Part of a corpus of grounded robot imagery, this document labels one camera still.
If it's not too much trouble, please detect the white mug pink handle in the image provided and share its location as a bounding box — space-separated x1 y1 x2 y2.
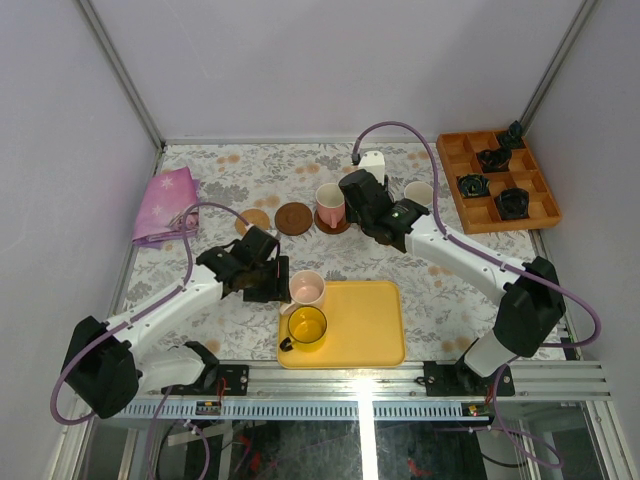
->
315 183 345 229

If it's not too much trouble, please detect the woven rattan coaster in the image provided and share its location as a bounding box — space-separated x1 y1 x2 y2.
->
235 208 271 236

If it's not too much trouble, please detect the light blue mug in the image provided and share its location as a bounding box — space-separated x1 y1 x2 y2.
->
404 181 434 207

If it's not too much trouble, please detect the brown wooden coaster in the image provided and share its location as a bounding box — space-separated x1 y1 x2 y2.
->
275 202 313 236
314 211 350 235

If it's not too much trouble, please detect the light pink mug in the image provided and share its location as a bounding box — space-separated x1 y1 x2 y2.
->
279 270 327 315

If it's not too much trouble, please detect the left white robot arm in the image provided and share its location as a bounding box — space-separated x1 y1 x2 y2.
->
62 226 290 419

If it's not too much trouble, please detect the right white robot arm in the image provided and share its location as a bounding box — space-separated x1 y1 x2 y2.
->
339 170 566 395

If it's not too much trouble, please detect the black yellow part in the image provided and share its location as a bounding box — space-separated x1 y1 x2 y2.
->
457 173 490 198

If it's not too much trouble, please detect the pink purple folded cloth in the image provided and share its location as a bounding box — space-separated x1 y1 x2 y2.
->
132 167 199 248

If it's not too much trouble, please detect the yellow plastic tray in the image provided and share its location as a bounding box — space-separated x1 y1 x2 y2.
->
276 281 406 369

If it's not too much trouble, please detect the orange compartment tray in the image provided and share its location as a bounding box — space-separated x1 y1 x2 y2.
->
436 130 562 234

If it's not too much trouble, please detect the black part compartment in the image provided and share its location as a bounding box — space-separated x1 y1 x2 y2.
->
476 147 512 173
496 120 524 150
495 188 529 221

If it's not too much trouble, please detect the black part lower compartment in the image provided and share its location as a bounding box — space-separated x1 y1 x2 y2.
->
495 188 529 221

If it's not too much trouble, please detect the black part top compartment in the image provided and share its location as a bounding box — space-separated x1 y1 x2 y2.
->
496 120 524 150

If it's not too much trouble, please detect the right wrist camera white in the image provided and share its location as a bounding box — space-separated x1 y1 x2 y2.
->
358 150 386 185

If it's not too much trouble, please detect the yellow mug black handle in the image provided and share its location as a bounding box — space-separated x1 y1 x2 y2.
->
279 306 328 352

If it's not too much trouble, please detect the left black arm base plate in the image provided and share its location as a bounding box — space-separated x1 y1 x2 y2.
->
171 364 249 397

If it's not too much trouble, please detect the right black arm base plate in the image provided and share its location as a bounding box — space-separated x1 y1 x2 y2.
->
422 361 497 397

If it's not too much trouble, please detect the aluminium front rail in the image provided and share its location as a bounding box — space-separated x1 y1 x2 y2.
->
74 358 612 401

